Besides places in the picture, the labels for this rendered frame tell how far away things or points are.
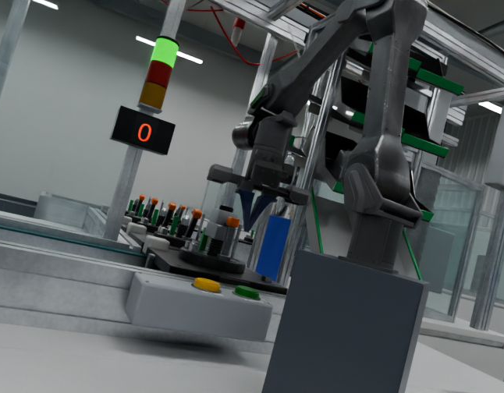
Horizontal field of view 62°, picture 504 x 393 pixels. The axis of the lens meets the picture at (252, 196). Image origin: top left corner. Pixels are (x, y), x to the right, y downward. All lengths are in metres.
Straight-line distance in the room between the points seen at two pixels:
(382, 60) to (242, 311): 0.41
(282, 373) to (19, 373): 0.28
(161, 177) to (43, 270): 10.77
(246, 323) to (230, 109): 11.36
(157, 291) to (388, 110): 0.39
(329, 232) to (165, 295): 0.53
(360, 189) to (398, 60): 0.19
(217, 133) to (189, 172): 1.33
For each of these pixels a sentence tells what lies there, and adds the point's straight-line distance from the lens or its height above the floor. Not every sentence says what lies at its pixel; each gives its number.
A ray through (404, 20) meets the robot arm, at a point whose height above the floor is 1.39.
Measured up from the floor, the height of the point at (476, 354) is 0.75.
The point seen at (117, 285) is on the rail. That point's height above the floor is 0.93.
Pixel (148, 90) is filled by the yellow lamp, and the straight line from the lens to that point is 0.95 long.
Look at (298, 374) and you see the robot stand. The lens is 0.51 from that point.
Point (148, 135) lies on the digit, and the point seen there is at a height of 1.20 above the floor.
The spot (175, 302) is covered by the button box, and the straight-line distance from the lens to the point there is 0.61.
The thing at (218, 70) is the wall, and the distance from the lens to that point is 12.09.
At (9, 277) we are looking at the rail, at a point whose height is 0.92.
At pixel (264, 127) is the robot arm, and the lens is 0.76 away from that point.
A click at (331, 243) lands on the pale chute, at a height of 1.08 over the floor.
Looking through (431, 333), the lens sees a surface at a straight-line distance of 2.09.
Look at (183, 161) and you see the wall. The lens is 11.49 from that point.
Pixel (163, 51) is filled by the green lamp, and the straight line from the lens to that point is 0.97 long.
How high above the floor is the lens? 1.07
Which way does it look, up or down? 4 degrees up
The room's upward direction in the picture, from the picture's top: 15 degrees clockwise
